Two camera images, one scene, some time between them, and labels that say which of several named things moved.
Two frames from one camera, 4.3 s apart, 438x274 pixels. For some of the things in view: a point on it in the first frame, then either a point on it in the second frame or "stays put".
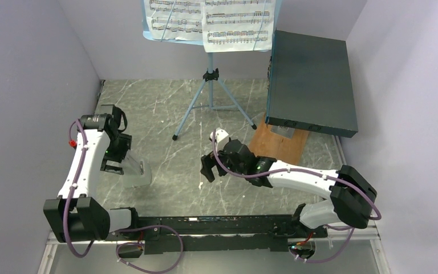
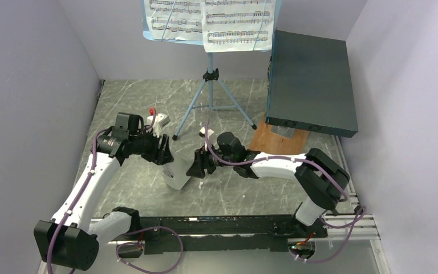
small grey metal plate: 283,131 stays put
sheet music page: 175,19 stays put
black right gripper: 209,162 → 197,168
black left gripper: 125,144 → 158,155
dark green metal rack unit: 309,86 stays put
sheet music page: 232,25 stays put
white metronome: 136,172 → 175,172
